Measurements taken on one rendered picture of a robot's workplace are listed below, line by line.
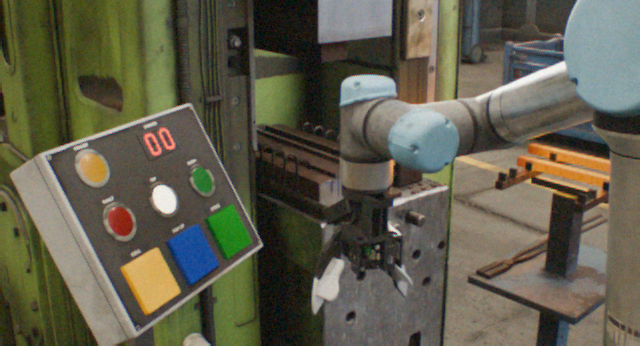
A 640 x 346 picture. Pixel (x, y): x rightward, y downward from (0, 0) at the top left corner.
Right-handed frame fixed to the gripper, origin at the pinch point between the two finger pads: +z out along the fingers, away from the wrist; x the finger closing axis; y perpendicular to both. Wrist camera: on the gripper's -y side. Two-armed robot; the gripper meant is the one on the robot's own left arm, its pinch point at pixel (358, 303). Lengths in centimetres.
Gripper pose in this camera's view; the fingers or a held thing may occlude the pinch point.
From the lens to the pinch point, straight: 112.2
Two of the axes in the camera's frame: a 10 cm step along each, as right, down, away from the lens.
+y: 3.7, 2.8, -8.8
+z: 0.0, 9.5, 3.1
